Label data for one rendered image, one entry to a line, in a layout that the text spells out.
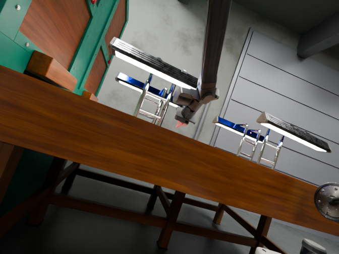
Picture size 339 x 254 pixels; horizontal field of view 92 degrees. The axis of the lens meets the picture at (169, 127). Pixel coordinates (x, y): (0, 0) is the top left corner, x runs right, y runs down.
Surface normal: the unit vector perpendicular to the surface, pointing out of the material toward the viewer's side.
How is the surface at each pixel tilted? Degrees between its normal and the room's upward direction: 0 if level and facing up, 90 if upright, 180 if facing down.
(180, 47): 90
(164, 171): 90
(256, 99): 90
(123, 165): 90
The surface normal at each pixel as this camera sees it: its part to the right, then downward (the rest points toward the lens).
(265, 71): 0.13, -0.03
